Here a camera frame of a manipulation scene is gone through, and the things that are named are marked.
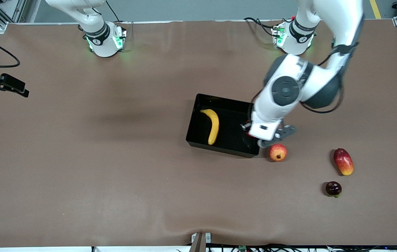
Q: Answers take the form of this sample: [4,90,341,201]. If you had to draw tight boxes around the dark purple mangosteen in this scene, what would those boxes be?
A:
[326,181,342,198]

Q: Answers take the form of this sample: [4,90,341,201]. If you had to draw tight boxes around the red yellow mango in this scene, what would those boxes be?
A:
[333,148,354,176]

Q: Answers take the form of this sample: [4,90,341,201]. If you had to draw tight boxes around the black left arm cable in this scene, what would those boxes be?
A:
[300,21,363,114]

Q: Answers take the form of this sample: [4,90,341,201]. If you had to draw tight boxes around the yellow floor tape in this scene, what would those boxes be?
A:
[369,0,383,20]

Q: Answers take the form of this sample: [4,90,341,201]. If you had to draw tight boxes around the table cover sheet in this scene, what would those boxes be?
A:
[0,19,397,247]

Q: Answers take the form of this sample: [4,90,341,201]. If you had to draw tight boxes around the camera mounting post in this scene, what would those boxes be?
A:
[190,232,212,252]

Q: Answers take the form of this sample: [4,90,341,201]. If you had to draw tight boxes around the black base cables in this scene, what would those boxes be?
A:
[243,17,283,37]

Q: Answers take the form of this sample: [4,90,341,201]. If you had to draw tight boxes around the red pomegranate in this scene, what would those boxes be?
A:
[269,143,288,162]

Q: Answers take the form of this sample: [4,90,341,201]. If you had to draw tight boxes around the black base cable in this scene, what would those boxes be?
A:
[105,0,121,23]

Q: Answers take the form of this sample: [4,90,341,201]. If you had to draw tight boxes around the black rectangular plastic box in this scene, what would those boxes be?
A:
[185,93,266,159]

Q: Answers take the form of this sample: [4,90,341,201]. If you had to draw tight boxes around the yellow banana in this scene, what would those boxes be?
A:
[199,109,220,146]

